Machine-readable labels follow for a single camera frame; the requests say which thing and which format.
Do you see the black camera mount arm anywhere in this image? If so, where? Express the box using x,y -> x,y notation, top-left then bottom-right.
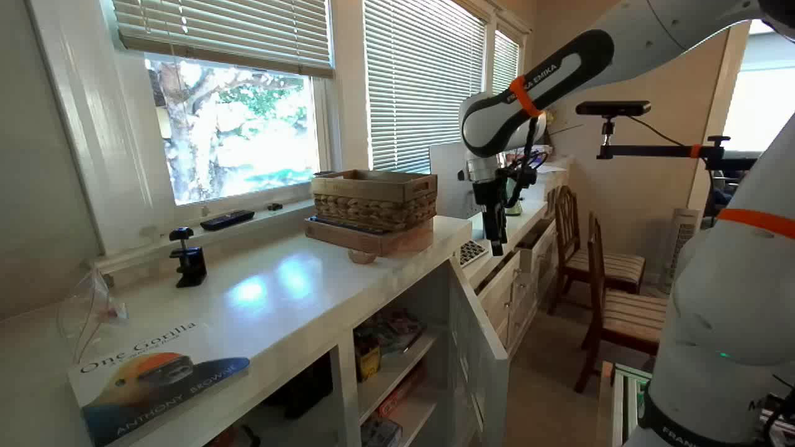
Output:
595,113 -> 734,167

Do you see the white shelf cabinet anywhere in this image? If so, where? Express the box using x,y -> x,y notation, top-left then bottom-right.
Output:
82,197 -> 567,447

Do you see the narrow white window blind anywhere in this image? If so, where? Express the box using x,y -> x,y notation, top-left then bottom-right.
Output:
492,26 -> 524,97

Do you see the flat black remote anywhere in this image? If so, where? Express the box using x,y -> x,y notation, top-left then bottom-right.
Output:
200,208 -> 258,233

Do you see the clear plastic holder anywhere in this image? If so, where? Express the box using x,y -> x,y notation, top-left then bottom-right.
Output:
72,264 -> 133,343

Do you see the bird cover book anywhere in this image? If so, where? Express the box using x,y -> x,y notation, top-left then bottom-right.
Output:
68,317 -> 254,447

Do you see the white cabinet door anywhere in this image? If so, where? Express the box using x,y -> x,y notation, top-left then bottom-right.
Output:
446,257 -> 513,447

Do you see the stack of shelf books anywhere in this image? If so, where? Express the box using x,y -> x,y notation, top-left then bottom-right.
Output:
364,307 -> 428,354

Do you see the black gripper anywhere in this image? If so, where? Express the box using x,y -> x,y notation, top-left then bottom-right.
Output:
472,163 -> 520,257

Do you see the green framed panel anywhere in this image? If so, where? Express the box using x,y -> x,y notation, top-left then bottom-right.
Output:
608,360 -> 656,447

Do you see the wide white window blind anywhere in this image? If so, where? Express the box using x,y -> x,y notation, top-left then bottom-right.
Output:
109,0 -> 339,82

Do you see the yellow box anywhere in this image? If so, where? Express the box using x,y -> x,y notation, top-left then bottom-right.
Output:
355,333 -> 385,385

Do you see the black stereo camera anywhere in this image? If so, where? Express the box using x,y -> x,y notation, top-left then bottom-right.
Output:
575,100 -> 653,120

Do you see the tall white window blind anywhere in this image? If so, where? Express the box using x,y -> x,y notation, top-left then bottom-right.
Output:
360,0 -> 488,177

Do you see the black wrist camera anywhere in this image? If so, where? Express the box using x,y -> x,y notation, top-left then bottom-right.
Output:
503,141 -> 551,199

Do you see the wooden board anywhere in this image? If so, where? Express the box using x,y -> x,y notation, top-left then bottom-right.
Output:
303,215 -> 438,257

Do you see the woven wicker basket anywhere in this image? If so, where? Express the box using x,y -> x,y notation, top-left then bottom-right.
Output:
312,168 -> 439,236

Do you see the black clamp mount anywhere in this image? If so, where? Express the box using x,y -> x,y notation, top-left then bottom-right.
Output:
167,226 -> 208,290

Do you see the silver computer monitor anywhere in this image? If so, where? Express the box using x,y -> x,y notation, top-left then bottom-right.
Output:
428,141 -> 499,223

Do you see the white computer keyboard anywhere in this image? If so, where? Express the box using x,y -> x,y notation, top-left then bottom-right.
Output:
456,238 -> 492,271

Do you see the wooden slat chair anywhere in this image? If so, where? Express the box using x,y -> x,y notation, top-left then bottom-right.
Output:
545,183 -> 649,317
571,211 -> 671,395

